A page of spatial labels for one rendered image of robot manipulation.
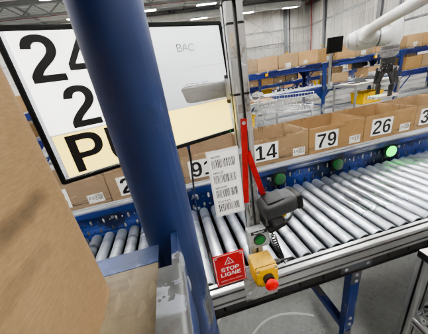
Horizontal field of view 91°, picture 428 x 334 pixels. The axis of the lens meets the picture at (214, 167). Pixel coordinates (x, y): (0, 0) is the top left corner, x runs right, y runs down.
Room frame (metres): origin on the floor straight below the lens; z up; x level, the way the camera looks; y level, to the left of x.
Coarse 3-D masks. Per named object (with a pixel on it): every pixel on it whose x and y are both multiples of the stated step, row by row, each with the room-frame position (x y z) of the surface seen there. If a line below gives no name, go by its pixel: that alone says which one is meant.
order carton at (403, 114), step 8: (376, 104) 1.61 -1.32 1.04; (384, 104) 1.55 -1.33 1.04; (392, 104) 1.49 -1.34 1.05; (336, 112) 1.56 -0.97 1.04; (344, 112) 1.57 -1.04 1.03; (352, 112) 1.59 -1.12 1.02; (360, 112) 1.60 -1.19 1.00; (368, 112) 1.61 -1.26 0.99; (376, 112) 1.60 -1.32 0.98; (384, 112) 1.54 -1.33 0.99; (392, 112) 1.30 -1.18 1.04; (400, 112) 1.31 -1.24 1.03; (408, 112) 1.32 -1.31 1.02; (368, 120) 1.28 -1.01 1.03; (400, 120) 1.31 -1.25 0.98; (408, 120) 1.33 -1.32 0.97; (368, 128) 1.28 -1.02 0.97; (392, 128) 1.31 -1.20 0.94; (368, 136) 1.28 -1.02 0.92; (376, 136) 1.29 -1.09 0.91; (384, 136) 1.30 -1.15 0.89
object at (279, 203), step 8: (272, 192) 0.52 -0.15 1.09; (280, 192) 0.51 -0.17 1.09; (288, 192) 0.50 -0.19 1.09; (296, 192) 0.50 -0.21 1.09; (256, 200) 0.52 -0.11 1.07; (264, 200) 0.49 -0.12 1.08; (272, 200) 0.48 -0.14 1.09; (280, 200) 0.48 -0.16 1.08; (288, 200) 0.48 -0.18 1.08; (296, 200) 0.48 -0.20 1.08; (264, 208) 0.47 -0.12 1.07; (272, 208) 0.47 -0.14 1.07; (280, 208) 0.47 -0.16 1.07; (288, 208) 0.47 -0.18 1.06; (296, 208) 0.48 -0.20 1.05; (264, 216) 0.47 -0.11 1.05; (272, 216) 0.47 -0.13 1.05; (280, 216) 0.49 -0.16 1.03; (272, 224) 0.48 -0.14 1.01; (280, 224) 0.48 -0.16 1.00; (272, 232) 0.48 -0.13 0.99
